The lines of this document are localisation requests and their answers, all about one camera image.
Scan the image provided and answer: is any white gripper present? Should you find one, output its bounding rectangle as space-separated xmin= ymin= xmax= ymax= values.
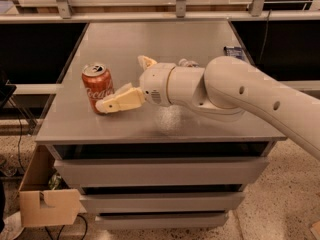
xmin=95 ymin=55 xmax=176 ymax=113

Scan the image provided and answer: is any red Coca-Cola can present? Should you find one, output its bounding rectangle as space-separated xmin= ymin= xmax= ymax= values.
xmin=82 ymin=63 xmax=114 ymax=114

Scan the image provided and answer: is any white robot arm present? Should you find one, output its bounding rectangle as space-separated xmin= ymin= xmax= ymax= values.
xmin=96 ymin=56 xmax=320 ymax=159

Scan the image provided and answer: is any clear plastic water bottle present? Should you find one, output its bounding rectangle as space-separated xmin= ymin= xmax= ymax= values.
xmin=178 ymin=58 xmax=199 ymax=67

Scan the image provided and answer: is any grey drawer cabinet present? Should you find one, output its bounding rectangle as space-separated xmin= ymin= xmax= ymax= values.
xmin=36 ymin=21 xmax=284 ymax=217

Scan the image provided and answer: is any dark blue snack packet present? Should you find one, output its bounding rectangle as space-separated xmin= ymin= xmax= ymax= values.
xmin=224 ymin=46 xmax=245 ymax=60

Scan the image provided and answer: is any grey top drawer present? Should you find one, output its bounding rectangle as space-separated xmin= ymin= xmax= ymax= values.
xmin=54 ymin=157 xmax=268 ymax=188

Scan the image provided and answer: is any grey drawer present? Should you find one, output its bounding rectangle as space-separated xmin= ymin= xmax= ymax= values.
xmin=54 ymin=157 xmax=268 ymax=188
xmin=95 ymin=213 xmax=228 ymax=230
xmin=80 ymin=192 xmax=245 ymax=213

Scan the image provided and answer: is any grey middle drawer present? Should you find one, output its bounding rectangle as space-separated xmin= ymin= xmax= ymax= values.
xmin=80 ymin=192 xmax=245 ymax=213

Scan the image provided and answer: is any black monitor corner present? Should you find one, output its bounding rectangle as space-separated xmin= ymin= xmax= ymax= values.
xmin=0 ymin=82 xmax=17 ymax=109

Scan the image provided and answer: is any grey bottom drawer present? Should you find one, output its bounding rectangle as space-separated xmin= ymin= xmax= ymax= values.
xmin=95 ymin=213 xmax=228 ymax=230

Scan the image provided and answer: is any brown cardboard box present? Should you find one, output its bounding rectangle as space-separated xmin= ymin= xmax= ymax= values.
xmin=19 ymin=146 xmax=82 ymax=227

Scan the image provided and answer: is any black floor cable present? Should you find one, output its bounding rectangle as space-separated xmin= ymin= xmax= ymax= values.
xmin=44 ymin=213 xmax=89 ymax=240

